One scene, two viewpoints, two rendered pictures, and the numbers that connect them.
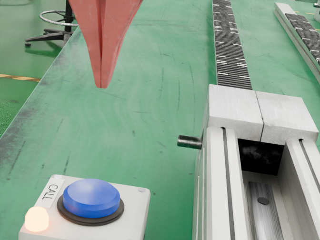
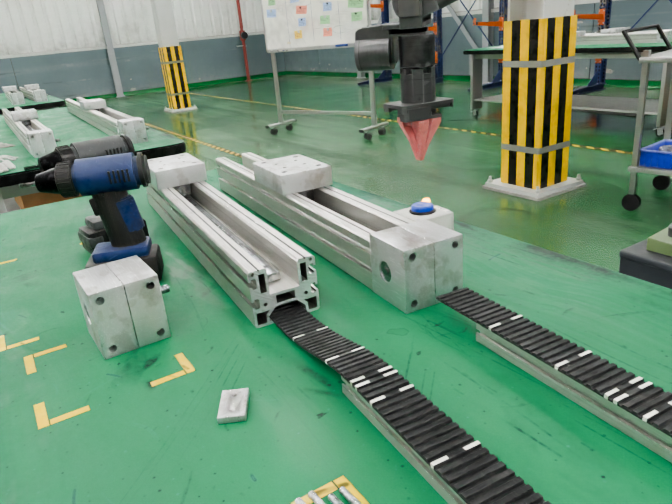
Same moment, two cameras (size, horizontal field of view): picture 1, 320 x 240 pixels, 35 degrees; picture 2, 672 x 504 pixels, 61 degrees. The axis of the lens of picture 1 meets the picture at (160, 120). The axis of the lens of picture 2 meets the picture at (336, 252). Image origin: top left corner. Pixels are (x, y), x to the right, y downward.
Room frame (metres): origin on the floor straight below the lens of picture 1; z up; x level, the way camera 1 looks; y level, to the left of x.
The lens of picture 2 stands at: (1.09, -0.55, 1.16)
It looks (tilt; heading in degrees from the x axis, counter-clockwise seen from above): 21 degrees down; 153
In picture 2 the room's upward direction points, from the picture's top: 5 degrees counter-clockwise
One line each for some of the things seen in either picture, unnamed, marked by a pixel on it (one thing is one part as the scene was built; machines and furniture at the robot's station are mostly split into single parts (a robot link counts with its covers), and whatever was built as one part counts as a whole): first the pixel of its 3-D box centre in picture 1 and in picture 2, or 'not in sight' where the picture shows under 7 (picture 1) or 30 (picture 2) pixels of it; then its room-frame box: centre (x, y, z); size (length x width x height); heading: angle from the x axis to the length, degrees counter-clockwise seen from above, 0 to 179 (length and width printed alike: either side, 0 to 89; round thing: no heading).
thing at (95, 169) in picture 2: not in sight; (96, 223); (0.10, -0.48, 0.89); 0.20 x 0.08 x 0.22; 73
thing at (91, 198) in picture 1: (91, 202); (422, 209); (0.30, 0.04, 0.84); 0.04 x 0.04 x 0.02
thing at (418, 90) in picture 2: not in sight; (418, 89); (0.30, 0.04, 1.05); 0.10 x 0.07 x 0.07; 88
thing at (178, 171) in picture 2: not in sight; (174, 175); (-0.24, -0.26, 0.87); 0.16 x 0.11 x 0.07; 178
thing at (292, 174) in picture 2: not in sight; (292, 179); (0.02, -0.08, 0.87); 0.16 x 0.11 x 0.07; 178
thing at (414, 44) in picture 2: not in sight; (413, 50); (0.30, 0.04, 1.11); 0.07 x 0.06 x 0.07; 41
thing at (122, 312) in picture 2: not in sight; (130, 301); (0.31, -0.47, 0.83); 0.11 x 0.10 x 0.10; 95
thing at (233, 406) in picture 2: not in sight; (233, 405); (0.57, -0.42, 0.78); 0.05 x 0.03 x 0.01; 155
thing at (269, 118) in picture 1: (238, 146); (422, 262); (0.46, -0.08, 0.83); 0.12 x 0.09 x 0.10; 88
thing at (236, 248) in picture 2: not in sight; (207, 221); (0.01, -0.27, 0.82); 0.80 x 0.10 x 0.09; 178
